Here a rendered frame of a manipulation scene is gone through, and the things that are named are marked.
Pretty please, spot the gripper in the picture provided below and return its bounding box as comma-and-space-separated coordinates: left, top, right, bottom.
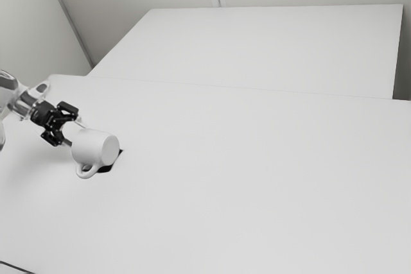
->
30, 101, 87, 148

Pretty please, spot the white mug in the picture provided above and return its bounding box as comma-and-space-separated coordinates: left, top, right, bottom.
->
71, 128, 120, 180

